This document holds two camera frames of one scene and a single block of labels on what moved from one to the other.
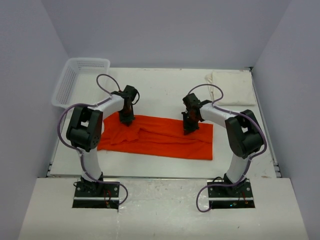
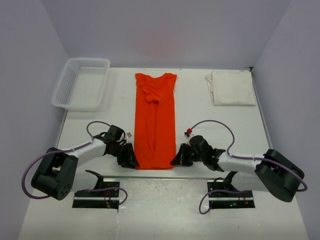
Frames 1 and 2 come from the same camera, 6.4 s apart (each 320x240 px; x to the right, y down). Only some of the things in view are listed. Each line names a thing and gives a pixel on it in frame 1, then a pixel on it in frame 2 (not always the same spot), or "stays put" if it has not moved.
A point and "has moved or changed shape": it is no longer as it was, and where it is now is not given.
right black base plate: [239, 196] stays put
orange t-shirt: [156, 136] has moved or changed shape
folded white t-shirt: [238, 86] stays put
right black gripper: [187, 128] → [181, 159]
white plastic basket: [78, 83] stays put
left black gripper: [127, 120] → [129, 158]
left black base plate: [94, 194] stays put
